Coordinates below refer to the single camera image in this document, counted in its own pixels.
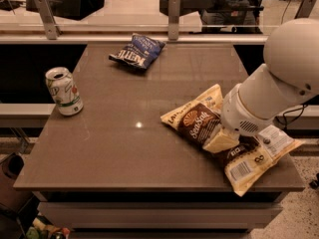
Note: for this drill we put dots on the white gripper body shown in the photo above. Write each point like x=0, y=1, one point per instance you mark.
x=238, y=114

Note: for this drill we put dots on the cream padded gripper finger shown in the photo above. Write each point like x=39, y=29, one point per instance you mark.
x=222, y=139

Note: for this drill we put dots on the brown sea salt chips bag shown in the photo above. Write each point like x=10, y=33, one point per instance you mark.
x=243, y=164

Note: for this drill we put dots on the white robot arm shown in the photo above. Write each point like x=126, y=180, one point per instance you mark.
x=288, y=77

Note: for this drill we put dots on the white green 7up can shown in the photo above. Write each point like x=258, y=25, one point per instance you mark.
x=64, y=91

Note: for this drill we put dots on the black office chair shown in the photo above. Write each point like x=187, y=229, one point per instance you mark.
x=243, y=15

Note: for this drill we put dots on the blue kettle chips bag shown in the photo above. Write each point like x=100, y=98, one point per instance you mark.
x=139, y=53

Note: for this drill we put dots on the colourful items on floor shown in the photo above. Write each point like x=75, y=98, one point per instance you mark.
x=40, y=229

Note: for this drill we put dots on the dark bin on floor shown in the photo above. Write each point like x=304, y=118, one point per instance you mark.
x=11, y=199

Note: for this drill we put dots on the middle metal glass bracket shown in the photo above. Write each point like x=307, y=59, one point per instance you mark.
x=173, y=19

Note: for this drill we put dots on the metal glass bracket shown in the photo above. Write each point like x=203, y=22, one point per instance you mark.
x=173, y=19
x=51, y=28
x=305, y=8

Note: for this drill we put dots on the right metal glass bracket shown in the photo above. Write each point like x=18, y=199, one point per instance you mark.
x=305, y=8

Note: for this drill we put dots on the left metal glass bracket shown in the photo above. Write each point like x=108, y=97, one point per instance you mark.
x=51, y=28

